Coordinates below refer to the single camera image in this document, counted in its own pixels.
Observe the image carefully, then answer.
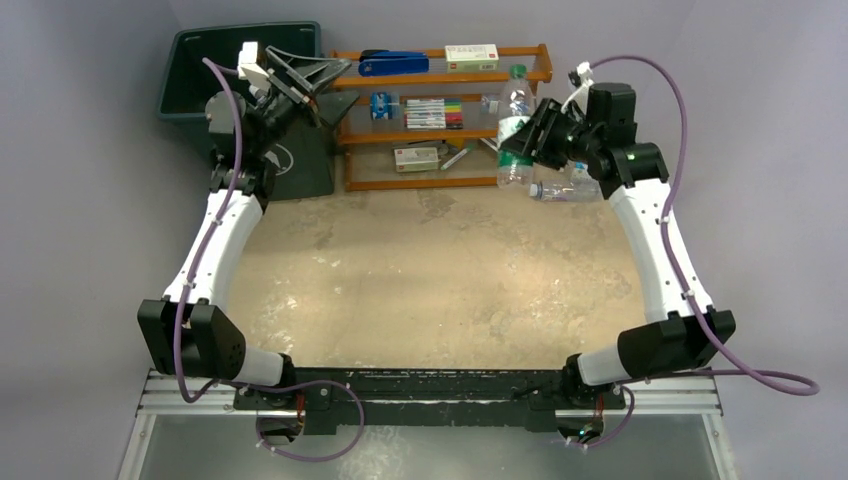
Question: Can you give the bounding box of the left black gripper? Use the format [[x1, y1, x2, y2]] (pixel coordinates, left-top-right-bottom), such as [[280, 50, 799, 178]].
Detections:
[[251, 51, 360, 158]]

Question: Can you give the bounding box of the green white label bottle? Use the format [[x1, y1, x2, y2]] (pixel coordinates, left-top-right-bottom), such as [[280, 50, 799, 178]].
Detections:
[[496, 64, 536, 189]]

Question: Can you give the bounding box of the clear bottle white cap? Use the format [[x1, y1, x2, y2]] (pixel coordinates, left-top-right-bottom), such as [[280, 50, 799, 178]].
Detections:
[[528, 180, 602, 203]]

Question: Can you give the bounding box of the white blue label bottle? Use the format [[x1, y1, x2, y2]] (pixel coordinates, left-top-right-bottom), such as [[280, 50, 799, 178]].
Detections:
[[571, 162, 593, 183]]

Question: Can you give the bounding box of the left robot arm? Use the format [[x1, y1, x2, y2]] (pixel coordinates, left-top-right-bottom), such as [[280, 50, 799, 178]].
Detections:
[[137, 42, 359, 409]]

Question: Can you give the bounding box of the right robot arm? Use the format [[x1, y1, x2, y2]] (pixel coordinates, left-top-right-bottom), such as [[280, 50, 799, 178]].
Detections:
[[501, 83, 736, 407]]

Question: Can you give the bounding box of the dark green trash bin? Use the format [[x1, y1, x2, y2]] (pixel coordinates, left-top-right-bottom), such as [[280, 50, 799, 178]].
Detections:
[[157, 21, 336, 201]]

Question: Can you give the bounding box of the white black small box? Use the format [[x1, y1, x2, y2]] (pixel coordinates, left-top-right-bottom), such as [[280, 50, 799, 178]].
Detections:
[[479, 138, 501, 155]]

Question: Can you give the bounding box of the clear plastic box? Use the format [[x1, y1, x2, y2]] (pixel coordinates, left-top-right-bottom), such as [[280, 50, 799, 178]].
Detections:
[[479, 93, 500, 125]]

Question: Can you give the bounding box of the green white marker pen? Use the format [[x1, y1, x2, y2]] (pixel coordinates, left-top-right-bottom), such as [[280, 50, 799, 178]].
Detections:
[[440, 145, 474, 171]]

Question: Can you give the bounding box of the blue stapler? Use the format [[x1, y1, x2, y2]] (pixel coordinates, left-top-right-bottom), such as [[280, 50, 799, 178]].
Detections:
[[357, 49, 430, 77]]

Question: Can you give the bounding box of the blue white tape dispenser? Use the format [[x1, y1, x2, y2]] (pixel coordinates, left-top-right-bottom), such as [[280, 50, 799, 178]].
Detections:
[[369, 92, 397, 120]]

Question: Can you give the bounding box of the pack of coloured markers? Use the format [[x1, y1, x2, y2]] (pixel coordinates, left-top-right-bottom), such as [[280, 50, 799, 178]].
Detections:
[[404, 98, 464, 130]]

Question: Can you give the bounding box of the orange wooden shelf rack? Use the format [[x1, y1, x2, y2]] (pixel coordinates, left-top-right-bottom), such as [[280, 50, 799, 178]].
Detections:
[[334, 44, 553, 192]]

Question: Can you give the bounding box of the white green box top shelf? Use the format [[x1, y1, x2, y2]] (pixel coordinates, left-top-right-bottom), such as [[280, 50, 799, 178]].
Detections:
[[444, 44, 499, 73]]

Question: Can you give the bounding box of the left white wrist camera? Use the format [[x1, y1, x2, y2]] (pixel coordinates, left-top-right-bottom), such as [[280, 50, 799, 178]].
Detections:
[[237, 41, 271, 98]]

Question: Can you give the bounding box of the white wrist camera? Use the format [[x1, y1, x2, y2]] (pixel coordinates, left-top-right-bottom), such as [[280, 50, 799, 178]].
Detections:
[[237, 41, 271, 98], [561, 61, 594, 113]]

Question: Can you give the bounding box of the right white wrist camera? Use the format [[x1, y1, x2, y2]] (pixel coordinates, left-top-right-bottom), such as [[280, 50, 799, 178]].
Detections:
[[561, 61, 594, 113]]

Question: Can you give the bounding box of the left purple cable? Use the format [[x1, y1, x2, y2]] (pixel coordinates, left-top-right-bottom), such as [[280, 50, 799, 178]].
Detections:
[[172, 56, 367, 464]]

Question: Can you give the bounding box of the purple cable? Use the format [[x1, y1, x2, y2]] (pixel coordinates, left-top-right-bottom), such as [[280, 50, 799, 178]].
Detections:
[[564, 54, 821, 452], [172, 56, 367, 464]]

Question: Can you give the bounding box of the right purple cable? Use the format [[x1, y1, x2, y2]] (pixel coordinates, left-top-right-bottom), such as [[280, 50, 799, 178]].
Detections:
[[564, 54, 821, 452]]

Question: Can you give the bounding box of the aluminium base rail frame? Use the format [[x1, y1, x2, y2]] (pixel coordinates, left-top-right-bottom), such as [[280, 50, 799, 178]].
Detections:
[[119, 367, 738, 479]]

